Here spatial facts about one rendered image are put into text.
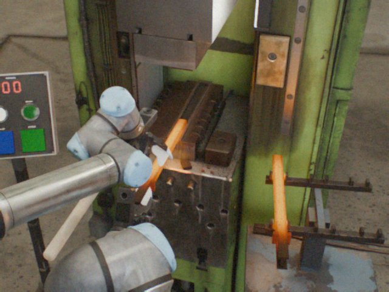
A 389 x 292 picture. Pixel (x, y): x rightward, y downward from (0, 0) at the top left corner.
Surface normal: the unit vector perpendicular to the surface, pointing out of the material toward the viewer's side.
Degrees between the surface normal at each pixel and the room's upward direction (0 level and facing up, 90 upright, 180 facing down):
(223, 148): 0
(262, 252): 0
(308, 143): 90
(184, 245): 90
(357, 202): 0
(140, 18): 90
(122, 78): 90
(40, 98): 60
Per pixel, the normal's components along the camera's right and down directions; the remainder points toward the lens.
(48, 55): 0.01, -0.81
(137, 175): 0.72, 0.42
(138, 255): 0.29, -0.37
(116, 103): -0.13, -0.43
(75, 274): -0.27, -0.23
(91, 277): 0.12, -0.10
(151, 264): 0.53, -0.44
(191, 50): -0.27, 0.57
